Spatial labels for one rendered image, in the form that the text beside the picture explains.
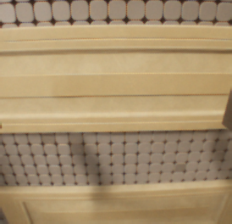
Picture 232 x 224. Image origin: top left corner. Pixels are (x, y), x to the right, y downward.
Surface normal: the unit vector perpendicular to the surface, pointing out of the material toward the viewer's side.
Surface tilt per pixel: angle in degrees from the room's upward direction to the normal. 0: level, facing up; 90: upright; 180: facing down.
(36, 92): 0
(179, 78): 0
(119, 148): 0
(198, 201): 11
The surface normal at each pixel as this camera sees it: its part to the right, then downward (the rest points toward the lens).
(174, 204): 0.02, 0.22
